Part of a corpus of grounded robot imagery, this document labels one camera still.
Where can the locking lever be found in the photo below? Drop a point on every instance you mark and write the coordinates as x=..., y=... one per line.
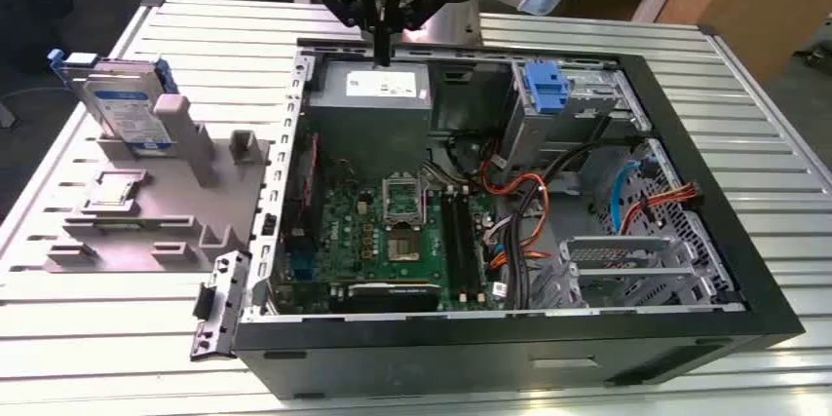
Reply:
x=426, y=211

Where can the metal disk bay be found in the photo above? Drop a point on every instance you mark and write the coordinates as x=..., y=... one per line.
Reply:
x=624, y=272

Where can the hard disk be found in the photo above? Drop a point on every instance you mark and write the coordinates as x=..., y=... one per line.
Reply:
x=123, y=114

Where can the black graphics card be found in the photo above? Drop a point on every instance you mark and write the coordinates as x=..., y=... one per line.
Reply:
x=390, y=295

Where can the metal drive cage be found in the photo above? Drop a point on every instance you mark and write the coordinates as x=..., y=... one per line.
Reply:
x=586, y=94

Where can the green motherboard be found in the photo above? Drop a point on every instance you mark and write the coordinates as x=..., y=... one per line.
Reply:
x=351, y=240

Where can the black office chair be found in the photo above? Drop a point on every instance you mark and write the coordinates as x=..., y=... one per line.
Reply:
x=32, y=21

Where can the CPU socket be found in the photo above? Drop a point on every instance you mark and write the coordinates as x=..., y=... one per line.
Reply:
x=406, y=248

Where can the wooden cabinet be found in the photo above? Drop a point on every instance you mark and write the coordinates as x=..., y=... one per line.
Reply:
x=767, y=7

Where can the green RAM stick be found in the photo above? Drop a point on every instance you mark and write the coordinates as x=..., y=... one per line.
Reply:
x=123, y=226

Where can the grey chair base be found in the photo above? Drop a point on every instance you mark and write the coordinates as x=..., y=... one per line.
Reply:
x=820, y=53

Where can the silver CPU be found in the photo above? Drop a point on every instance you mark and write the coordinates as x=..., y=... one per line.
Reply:
x=114, y=190

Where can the grey parts rack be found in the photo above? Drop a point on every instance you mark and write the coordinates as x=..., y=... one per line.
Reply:
x=163, y=197

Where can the grey power supply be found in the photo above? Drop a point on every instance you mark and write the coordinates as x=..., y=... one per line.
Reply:
x=371, y=133

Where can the grey card retention bracket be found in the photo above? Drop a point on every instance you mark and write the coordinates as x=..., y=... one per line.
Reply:
x=224, y=289

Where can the black RAM slot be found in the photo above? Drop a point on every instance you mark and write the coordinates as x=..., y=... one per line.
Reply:
x=470, y=240
x=450, y=240

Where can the blue drive latch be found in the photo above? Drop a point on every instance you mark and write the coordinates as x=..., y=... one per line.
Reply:
x=544, y=89

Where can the black open PC case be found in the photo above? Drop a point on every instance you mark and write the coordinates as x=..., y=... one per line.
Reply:
x=455, y=352

